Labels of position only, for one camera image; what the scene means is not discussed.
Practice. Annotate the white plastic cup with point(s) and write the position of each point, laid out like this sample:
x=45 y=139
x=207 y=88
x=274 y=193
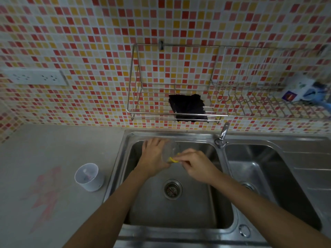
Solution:
x=89 y=177

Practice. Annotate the person's left hand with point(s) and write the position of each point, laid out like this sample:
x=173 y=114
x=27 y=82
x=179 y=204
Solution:
x=152 y=158

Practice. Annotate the white wall power socket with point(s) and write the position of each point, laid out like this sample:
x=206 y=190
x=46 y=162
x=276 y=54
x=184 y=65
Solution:
x=35 y=76

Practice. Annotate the clear glass cup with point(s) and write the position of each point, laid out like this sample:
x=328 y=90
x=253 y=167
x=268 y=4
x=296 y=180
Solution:
x=169 y=151

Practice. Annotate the blue brush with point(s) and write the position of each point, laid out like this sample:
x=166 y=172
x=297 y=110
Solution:
x=322 y=94

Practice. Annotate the person's right thumb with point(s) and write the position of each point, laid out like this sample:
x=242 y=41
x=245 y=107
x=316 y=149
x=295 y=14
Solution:
x=179 y=159

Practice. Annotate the person's left forearm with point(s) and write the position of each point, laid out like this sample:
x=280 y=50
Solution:
x=102 y=214

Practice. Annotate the black scouring cloth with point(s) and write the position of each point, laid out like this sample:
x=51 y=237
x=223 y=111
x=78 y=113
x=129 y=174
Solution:
x=188 y=107

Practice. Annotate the person's right hand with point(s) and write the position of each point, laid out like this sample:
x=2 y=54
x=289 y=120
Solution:
x=197 y=165

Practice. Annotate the white dish soap packet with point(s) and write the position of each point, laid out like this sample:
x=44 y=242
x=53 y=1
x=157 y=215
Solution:
x=297 y=89

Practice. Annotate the round sink drain strainer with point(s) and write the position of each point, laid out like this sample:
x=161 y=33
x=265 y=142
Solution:
x=248 y=185
x=172 y=189

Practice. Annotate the stainless steel double sink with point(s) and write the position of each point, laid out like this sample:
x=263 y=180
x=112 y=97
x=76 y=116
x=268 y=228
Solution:
x=219 y=188

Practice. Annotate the yellow sponge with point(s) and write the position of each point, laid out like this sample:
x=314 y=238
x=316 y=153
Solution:
x=172 y=159

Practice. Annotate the chrome faucet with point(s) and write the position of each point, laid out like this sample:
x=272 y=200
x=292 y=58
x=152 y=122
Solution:
x=223 y=136

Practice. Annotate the person's left fingers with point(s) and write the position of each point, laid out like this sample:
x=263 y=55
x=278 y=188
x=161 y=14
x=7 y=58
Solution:
x=155 y=142

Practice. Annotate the person's right forearm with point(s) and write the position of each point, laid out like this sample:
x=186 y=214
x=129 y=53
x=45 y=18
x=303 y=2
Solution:
x=261 y=216

